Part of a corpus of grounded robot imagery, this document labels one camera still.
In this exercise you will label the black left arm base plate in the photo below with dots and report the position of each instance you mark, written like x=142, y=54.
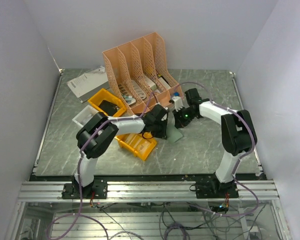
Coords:
x=95, y=190

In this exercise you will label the yellow bin with black items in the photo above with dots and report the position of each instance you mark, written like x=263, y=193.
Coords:
x=106, y=102

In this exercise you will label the peach plastic file organizer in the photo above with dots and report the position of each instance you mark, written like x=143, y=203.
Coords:
x=139, y=69

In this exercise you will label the white bin with cards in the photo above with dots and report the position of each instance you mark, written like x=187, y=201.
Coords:
x=84, y=116

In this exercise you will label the yellow bin with cards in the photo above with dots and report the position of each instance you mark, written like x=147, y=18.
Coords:
x=140, y=145

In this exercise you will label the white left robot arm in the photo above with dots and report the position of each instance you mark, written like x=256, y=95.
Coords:
x=94, y=138

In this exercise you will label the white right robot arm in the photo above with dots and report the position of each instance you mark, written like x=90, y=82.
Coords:
x=238, y=134

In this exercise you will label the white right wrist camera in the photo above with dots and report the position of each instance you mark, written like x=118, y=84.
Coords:
x=177, y=102

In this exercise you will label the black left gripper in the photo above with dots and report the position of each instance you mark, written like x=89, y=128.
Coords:
x=162, y=134

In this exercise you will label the white stapler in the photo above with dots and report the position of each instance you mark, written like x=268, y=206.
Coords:
x=129, y=100

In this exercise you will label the aluminium frame rail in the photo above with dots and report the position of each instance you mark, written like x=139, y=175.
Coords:
x=141, y=191

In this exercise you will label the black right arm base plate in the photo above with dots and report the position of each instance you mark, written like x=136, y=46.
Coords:
x=212, y=190

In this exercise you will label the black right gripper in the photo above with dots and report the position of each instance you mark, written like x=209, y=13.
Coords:
x=178, y=122

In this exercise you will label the white paper booklet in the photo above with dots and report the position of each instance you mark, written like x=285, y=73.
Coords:
x=89, y=83

